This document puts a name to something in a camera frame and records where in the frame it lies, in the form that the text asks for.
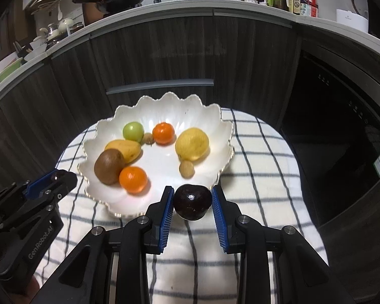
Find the small orange mandarin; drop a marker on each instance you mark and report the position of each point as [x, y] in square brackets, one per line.
[163, 133]

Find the dark red plum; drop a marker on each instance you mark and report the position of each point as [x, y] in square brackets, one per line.
[192, 204]
[58, 174]

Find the yellow lemon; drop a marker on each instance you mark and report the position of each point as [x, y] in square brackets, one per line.
[192, 144]

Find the green round plum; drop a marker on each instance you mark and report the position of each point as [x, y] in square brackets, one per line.
[133, 130]

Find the brown cutting board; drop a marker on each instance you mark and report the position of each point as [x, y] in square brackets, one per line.
[90, 9]

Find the white scalloped ceramic bowl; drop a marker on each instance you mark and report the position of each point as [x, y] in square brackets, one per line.
[164, 164]

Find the white black checkered cloth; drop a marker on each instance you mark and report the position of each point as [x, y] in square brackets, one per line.
[256, 180]

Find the green plastic basin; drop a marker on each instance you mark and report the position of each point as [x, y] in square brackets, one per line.
[6, 71]

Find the brown longan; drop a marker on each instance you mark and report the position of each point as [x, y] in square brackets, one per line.
[187, 169]

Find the dark sauce bottle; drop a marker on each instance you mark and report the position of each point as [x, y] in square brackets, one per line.
[295, 1]

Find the large orange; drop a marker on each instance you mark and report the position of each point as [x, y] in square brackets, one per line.
[133, 179]

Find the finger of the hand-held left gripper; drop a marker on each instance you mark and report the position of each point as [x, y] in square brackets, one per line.
[65, 183]
[39, 184]

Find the pale tan longan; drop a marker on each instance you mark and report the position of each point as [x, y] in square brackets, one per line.
[148, 138]

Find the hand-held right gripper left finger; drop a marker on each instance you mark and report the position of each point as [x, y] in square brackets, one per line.
[166, 218]

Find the dark wood kitchen cabinet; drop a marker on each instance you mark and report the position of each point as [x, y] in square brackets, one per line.
[114, 69]

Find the stack of white bowls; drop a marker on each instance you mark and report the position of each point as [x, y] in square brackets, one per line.
[38, 49]

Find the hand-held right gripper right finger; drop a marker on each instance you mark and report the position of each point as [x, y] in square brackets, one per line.
[220, 218]

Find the white electric kettle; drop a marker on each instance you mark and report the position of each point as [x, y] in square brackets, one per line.
[354, 9]

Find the black built-in dishwasher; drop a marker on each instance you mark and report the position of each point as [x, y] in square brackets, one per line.
[335, 133]

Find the white teapot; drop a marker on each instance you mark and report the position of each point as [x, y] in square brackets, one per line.
[65, 25]

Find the yellow mango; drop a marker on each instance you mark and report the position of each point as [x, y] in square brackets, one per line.
[126, 148]

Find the brown kiwi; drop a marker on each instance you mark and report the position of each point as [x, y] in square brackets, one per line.
[109, 167]

